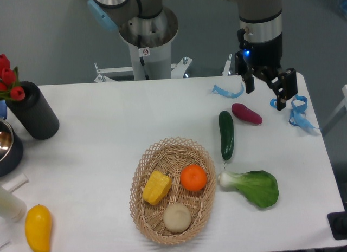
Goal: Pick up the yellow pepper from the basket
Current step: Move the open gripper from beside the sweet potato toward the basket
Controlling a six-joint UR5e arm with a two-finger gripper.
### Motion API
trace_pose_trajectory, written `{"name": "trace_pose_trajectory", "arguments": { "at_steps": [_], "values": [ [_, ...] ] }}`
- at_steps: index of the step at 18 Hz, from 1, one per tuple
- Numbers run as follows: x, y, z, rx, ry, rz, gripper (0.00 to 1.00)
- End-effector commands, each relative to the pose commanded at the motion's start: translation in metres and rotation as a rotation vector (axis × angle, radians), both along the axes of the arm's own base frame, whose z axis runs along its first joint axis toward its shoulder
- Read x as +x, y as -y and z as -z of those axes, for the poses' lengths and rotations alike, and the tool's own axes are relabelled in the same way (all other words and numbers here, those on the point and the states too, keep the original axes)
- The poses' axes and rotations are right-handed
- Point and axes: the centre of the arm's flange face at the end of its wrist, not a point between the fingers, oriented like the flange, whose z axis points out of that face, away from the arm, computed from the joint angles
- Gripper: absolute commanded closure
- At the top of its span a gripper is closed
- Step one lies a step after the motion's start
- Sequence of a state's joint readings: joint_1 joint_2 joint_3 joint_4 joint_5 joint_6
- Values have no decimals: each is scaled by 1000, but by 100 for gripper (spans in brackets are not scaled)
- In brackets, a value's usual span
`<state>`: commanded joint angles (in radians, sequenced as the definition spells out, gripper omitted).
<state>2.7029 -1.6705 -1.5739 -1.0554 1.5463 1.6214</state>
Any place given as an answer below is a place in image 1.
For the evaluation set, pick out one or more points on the yellow bell pepper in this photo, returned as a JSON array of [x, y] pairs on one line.
[[156, 188]]

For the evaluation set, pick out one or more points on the tangled blue ribbon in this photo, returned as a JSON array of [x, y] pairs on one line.
[[298, 116]]

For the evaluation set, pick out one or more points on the black device at table edge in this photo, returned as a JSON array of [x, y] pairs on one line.
[[337, 222]]

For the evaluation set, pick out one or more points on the white plastic bottle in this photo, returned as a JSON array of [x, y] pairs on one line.
[[12, 208]]

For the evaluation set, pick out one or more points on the purple sweet potato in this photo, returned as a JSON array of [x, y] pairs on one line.
[[245, 114]]

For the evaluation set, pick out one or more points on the red artificial tulips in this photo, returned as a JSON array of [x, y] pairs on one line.
[[11, 88]]

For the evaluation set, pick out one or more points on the woven wicker basket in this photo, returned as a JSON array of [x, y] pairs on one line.
[[170, 156]]

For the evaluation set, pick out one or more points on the dark metal pot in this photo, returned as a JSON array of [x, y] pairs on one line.
[[11, 149]]

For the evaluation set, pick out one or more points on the orange fruit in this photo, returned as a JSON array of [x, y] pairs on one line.
[[193, 178]]

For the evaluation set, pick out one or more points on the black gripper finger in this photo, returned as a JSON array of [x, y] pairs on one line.
[[285, 87], [248, 80]]

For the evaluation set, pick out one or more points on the green cucumber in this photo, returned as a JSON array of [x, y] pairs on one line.
[[227, 134]]

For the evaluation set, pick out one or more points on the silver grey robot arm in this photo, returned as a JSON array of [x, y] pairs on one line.
[[148, 27]]

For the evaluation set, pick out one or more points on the black cylindrical vase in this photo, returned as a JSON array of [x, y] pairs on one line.
[[35, 113]]

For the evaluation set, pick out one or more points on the blue ribbon strip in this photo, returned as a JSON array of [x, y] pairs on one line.
[[228, 94]]

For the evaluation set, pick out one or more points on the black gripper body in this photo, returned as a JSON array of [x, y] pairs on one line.
[[262, 58]]

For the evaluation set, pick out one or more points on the beige steamed bun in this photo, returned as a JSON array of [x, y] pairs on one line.
[[177, 218]]

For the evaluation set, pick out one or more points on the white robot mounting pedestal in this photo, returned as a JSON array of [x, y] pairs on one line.
[[155, 63]]

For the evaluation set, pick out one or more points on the green bok choy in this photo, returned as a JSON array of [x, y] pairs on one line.
[[258, 187]]

